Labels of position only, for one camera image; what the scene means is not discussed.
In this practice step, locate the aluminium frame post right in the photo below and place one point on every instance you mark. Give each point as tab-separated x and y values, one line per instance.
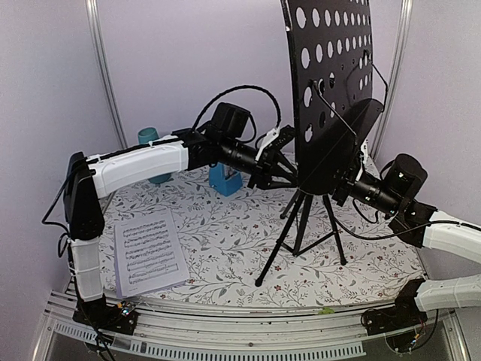
398	56

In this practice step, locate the green tape piece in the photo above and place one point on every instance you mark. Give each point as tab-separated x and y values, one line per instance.
326	310

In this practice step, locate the blue metronome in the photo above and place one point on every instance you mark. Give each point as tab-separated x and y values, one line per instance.
225	179

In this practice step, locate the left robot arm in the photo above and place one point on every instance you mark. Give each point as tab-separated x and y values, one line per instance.
90	179

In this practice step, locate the sheet music booklet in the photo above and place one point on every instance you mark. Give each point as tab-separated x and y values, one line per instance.
148	255

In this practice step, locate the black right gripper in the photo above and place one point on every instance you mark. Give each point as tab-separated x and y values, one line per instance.
343	186

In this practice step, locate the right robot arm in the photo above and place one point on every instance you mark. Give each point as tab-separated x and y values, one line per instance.
419	225

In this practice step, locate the black music stand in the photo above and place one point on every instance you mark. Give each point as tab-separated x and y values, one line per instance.
331	54

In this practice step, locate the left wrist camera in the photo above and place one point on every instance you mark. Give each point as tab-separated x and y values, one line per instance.
276	139

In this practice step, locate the aluminium front rail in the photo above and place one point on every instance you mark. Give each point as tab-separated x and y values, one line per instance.
168	330

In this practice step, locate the floral table mat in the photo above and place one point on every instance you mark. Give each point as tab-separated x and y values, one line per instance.
227	240

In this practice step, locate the teal ceramic vase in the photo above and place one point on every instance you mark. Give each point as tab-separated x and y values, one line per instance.
146	135

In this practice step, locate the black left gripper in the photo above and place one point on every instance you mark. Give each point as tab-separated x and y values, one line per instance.
268	168

